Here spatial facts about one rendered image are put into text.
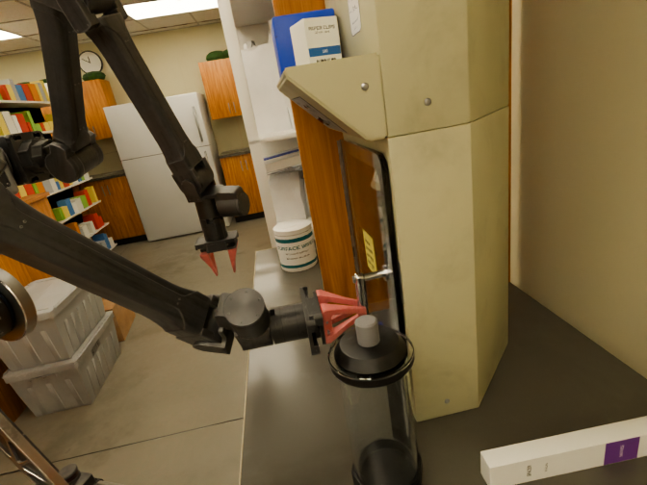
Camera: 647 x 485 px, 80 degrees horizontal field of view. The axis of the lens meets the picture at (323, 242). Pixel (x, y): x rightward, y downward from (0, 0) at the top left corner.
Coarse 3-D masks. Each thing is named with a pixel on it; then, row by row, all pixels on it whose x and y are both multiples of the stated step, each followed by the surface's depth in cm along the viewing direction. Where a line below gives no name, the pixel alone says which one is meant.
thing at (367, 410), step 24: (408, 360) 46; (408, 384) 48; (360, 408) 47; (384, 408) 47; (408, 408) 49; (360, 432) 49; (384, 432) 48; (408, 432) 50; (360, 456) 51; (384, 456) 49; (408, 456) 51; (360, 480) 54; (384, 480) 51; (408, 480) 52
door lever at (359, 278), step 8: (360, 272) 61; (368, 272) 61; (376, 272) 61; (384, 272) 60; (352, 280) 61; (360, 280) 60; (360, 288) 61; (360, 296) 62; (360, 304) 62; (368, 312) 63
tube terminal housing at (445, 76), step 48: (336, 0) 62; (384, 0) 44; (432, 0) 45; (480, 0) 49; (384, 48) 46; (432, 48) 46; (480, 48) 51; (384, 96) 47; (432, 96) 48; (480, 96) 52; (384, 144) 51; (432, 144) 50; (480, 144) 54; (432, 192) 52; (480, 192) 56; (432, 240) 55; (480, 240) 58; (432, 288) 57; (480, 288) 61; (432, 336) 60; (480, 336) 63; (432, 384) 63; (480, 384) 66
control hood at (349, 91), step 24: (288, 72) 45; (312, 72) 45; (336, 72) 46; (360, 72) 46; (288, 96) 72; (312, 96) 47; (336, 96) 47; (360, 96) 47; (336, 120) 52; (360, 120) 48; (384, 120) 49
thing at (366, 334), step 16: (368, 320) 47; (352, 336) 50; (368, 336) 47; (384, 336) 49; (400, 336) 50; (336, 352) 49; (352, 352) 47; (368, 352) 46; (384, 352) 46; (400, 352) 46; (352, 368) 46; (368, 368) 45; (384, 368) 45
